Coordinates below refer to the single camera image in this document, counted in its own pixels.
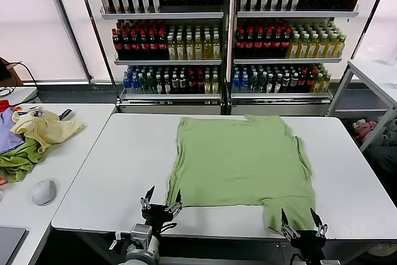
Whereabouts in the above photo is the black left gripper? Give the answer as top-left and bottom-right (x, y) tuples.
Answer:
(139, 185), (184, 236)

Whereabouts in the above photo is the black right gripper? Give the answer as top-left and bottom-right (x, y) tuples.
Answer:
(280, 208), (328, 265)

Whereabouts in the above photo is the light green t-shirt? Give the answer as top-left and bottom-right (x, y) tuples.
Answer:
(166, 115), (317, 237)

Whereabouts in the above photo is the grey clothes heap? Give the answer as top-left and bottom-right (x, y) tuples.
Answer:
(377, 118), (397, 148)

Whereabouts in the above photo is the pink cloth heap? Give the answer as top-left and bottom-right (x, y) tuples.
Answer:
(353, 118), (378, 138)

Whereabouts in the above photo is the white computer mouse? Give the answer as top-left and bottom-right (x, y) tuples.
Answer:
(30, 178), (58, 206)

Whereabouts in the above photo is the blue white striped item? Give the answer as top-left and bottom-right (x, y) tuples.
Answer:
(58, 108), (75, 122)

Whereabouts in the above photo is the pale yellow shirt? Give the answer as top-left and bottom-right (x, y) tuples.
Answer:
(9, 110), (86, 154)

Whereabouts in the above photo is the crumpled green garment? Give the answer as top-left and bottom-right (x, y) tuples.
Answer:
(0, 137), (47, 184)

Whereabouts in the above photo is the yellow juice bottle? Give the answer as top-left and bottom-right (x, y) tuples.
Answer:
(299, 34), (309, 59)
(288, 34), (300, 59)
(317, 34), (328, 59)
(194, 34), (203, 60)
(167, 34), (177, 60)
(212, 34), (221, 60)
(176, 34), (185, 60)
(336, 34), (347, 59)
(308, 34), (318, 59)
(184, 34), (194, 60)
(202, 34), (212, 60)
(327, 34), (337, 59)

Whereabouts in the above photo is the small printed paper tag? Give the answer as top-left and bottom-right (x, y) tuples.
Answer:
(29, 106), (46, 119)

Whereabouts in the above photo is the grey laptop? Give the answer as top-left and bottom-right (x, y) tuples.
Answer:
(0, 226), (28, 265)

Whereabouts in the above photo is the purple shirt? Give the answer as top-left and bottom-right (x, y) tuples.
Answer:
(0, 107), (25, 154)

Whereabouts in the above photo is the brown cardboard box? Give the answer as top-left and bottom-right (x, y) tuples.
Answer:
(0, 56), (25, 86)

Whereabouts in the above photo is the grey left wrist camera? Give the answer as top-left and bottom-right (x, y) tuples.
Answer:
(130, 223), (153, 249)

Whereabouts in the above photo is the white frame table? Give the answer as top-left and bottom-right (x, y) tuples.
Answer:
(327, 58), (397, 151)

